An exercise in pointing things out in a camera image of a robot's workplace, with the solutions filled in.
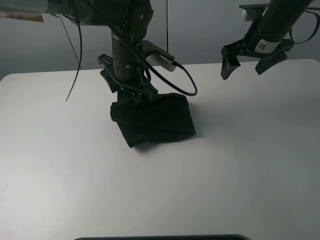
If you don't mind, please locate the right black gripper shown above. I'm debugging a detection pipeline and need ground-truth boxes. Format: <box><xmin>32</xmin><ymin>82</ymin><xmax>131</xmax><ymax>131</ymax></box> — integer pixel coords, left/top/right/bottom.
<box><xmin>220</xmin><ymin>4</ymin><xmax>294</xmax><ymax>80</ymax></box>

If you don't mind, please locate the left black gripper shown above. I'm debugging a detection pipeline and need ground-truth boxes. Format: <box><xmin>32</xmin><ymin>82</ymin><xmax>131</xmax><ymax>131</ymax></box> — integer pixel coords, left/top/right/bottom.
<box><xmin>98</xmin><ymin>31</ymin><xmax>158</xmax><ymax>103</ymax></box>

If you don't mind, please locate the black printed t-shirt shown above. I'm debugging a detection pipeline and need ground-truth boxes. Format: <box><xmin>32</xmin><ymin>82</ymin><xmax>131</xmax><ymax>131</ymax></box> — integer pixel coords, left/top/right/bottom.
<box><xmin>110</xmin><ymin>92</ymin><xmax>196</xmax><ymax>148</ymax></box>

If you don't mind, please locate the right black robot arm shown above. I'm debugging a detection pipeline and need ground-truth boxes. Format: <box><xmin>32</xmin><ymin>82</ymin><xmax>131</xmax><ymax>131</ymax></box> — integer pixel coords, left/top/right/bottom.
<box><xmin>220</xmin><ymin>0</ymin><xmax>320</xmax><ymax>80</ymax></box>

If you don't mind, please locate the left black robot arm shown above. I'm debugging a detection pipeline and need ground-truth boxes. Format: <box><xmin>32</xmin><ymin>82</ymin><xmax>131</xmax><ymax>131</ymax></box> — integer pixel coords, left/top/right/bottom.
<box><xmin>0</xmin><ymin>0</ymin><xmax>158</xmax><ymax>101</ymax></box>

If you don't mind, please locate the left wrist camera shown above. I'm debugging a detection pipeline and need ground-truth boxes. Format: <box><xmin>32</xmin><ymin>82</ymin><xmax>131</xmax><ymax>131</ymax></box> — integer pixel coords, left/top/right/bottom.
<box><xmin>142</xmin><ymin>40</ymin><xmax>179</xmax><ymax>72</ymax></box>

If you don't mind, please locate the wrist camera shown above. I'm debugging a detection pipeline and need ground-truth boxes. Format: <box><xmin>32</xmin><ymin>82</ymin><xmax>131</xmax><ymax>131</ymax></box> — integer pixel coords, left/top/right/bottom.
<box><xmin>239</xmin><ymin>3</ymin><xmax>268</xmax><ymax>22</ymax></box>
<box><xmin>142</xmin><ymin>40</ymin><xmax>179</xmax><ymax>72</ymax></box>

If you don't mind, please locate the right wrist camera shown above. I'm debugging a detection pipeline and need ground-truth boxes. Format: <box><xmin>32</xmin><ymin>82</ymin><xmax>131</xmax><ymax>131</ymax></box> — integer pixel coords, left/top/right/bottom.
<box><xmin>239</xmin><ymin>3</ymin><xmax>268</xmax><ymax>22</ymax></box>

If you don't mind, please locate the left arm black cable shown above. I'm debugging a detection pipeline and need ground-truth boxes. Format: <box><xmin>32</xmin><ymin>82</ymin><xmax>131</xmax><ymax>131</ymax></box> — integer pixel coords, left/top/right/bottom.
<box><xmin>65</xmin><ymin>0</ymin><xmax>198</xmax><ymax>102</ymax></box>

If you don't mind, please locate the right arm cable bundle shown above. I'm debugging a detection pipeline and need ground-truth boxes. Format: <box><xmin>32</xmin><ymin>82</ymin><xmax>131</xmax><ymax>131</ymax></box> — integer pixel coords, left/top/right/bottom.
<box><xmin>289</xmin><ymin>7</ymin><xmax>320</xmax><ymax>45</ymax></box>

